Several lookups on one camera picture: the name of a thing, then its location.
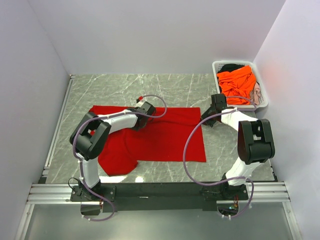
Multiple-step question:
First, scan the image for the black garment in basket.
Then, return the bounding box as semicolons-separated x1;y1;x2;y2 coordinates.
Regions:
217;63;245;74

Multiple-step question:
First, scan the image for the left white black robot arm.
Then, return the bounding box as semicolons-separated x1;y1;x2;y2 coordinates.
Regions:
69;101;156;201

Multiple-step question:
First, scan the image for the orange t shirt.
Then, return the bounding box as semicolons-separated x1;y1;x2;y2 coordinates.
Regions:
216;65;257;105

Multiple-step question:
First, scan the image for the pink garment in basket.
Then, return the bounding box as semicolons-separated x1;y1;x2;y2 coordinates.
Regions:
250;82;261;106

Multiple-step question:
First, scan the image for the aluminium front frame rail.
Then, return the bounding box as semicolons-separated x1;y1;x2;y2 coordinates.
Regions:
26;182;291;205

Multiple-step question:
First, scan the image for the white plastic laundry basket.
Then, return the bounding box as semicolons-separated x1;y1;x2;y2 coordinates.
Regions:
212;60;268;110

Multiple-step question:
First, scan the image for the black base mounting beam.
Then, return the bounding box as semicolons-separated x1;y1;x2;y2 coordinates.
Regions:
70;182;249;216

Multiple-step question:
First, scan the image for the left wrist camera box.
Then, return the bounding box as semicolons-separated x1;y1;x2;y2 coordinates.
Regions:
135;96;145;108

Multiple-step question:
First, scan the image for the red t shirt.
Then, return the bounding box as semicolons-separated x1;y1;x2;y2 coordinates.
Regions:
98;107;206;176

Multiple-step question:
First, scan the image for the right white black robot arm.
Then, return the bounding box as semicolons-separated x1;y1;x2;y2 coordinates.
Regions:
201;93;275;200

